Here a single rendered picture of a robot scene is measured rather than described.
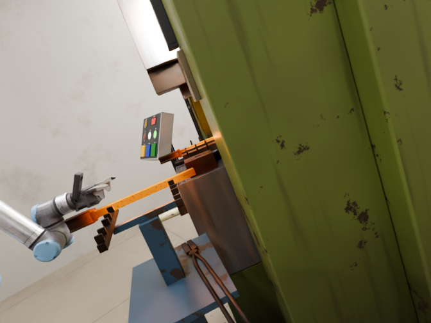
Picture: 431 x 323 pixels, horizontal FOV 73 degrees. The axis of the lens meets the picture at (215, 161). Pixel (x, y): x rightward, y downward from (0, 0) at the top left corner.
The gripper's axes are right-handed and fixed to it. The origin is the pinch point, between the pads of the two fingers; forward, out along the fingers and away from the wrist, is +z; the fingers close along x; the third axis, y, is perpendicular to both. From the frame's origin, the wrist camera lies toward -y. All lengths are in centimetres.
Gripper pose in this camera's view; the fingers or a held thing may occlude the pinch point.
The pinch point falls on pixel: (112, 179)
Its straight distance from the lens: 139.2
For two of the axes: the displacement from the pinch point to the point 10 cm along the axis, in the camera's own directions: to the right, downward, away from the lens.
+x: 1.4, 1.7, -9.7
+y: 3.6, 9.1, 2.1
